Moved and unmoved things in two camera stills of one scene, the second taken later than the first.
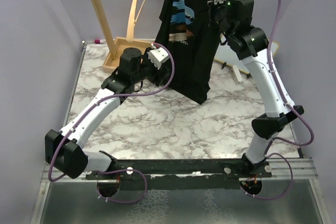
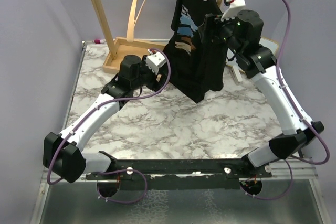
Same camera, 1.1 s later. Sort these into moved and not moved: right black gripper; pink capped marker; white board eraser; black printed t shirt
Moved: black printed t shirt; right black gripper
Not moved: white board eraser; pink capped marker
